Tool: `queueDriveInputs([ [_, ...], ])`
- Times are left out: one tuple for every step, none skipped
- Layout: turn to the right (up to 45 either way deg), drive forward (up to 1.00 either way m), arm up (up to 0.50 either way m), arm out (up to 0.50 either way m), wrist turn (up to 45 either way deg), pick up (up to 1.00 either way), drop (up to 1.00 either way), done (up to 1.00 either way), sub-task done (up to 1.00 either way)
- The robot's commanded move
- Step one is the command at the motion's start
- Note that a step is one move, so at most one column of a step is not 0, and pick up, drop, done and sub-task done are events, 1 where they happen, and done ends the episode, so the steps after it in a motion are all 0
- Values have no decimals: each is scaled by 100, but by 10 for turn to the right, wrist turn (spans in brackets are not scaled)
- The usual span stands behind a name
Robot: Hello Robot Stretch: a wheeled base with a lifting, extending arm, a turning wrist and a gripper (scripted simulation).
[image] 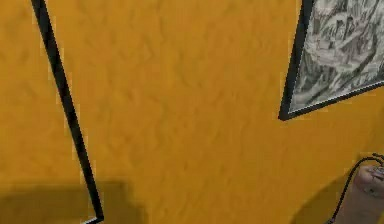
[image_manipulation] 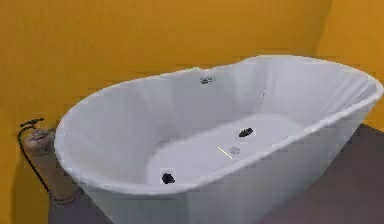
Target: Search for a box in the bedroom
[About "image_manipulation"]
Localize thin yellow stick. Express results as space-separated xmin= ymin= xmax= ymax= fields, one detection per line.
xmin=217 ymin=146 xmax=233 ymax=160

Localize brown floor-standing tub faucet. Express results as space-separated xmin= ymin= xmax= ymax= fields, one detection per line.
xmin=19 ymin=117 xmax=85 ymax=207

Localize white bathtub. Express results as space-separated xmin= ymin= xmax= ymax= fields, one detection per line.
xmin=53 ymin=54 xmax=384 ymax=224

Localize small black lump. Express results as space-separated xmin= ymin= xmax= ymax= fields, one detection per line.
xmin=161 ymin=172 xmax=176 ymax=185
xmin=237 ymin=127 xmax=254 ymax=138

